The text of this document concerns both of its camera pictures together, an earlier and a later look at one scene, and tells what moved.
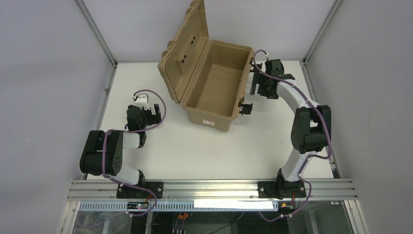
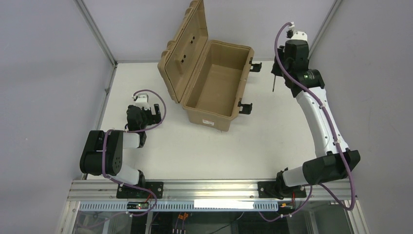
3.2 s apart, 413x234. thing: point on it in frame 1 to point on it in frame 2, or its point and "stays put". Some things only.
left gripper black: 155,114 stays put
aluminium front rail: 106,191 stays put
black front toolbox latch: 245,108 stays put
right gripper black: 260,85 to 276,67
